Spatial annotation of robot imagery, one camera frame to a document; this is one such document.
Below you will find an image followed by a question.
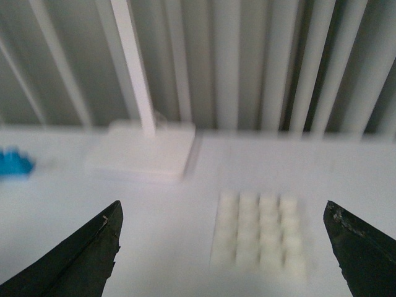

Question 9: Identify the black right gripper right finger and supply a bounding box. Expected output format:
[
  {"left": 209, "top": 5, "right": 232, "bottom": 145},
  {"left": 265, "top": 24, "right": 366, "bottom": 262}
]
[{"left": 323, "top": 201, "right": 395, "bottom": 296}]

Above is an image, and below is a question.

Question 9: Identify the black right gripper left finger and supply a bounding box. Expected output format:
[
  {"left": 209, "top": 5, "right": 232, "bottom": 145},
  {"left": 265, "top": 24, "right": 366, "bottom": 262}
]
[{"left": 1, "top": 200, "right": 123, "bottom": 296}]

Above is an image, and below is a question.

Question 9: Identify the blue three-stud block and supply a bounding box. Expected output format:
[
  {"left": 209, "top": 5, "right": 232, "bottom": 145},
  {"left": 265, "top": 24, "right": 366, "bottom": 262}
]
[{"left": 1, "top": 147, "right": 35, "bottom": 179}]

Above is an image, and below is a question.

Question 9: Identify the white lamp stand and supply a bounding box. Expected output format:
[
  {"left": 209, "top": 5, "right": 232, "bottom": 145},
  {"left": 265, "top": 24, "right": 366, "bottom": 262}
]
[{"left": 85, "top": 1, "right": 196, "bottom": 182}]

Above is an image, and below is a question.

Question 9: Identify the white studded base plate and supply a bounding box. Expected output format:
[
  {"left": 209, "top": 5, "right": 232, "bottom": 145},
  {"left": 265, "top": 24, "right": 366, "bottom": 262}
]
[{"left": 210, "top": 191, "right": 308, "bottom": 279}]

